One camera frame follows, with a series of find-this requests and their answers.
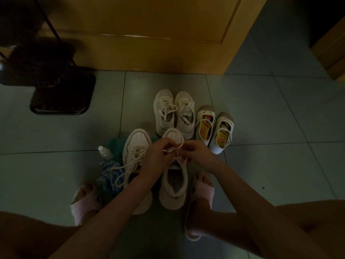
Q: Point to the clear plastic bottle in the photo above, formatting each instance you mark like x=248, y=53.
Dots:
x=104, y=153

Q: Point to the person's left forearm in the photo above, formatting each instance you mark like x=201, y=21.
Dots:
x=116, y=215

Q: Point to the green cloth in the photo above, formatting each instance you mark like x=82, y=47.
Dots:
x=117, y=147

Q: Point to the person's right hand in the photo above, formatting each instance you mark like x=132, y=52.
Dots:
x=200, y=156

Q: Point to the white lace-up sneaker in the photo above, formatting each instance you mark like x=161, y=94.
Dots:
x=173, y=186
x=134, y=148

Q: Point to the person's right forearm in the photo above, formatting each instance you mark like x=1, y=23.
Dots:
x=269, y=223

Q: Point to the person's left fingers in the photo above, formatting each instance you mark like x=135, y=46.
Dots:
x=167, y=145

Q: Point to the pink right slipper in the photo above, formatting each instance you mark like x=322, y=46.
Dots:
x=200, y=190

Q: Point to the person's right leg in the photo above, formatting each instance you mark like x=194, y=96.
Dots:
x=221, y=229

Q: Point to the person's left leg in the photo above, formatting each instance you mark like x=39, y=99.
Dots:
x=27, y=237

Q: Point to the blue white patterned cloth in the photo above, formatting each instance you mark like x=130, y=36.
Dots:
x=107, y=175

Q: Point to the wooden cabinet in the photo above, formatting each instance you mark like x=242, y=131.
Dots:
x=330, y=53

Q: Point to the wooden door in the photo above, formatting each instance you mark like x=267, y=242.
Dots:
x=151, y=37

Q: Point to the pink slipper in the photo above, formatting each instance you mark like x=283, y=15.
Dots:
x=83, y=206
x=200, y=190

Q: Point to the small white mesh sneaker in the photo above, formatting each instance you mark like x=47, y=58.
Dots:
x=185, y=115
x=163, y=115

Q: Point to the person's right fingers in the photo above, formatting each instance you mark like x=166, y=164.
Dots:
x=187, y=151

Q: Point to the person's left hand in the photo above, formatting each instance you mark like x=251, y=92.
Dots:
x=153, y=161

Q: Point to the person's leg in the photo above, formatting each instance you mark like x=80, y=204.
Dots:
x=27, y=237
x=221, y=229

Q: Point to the pink left slipper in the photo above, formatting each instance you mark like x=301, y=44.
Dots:
x=83, y=206

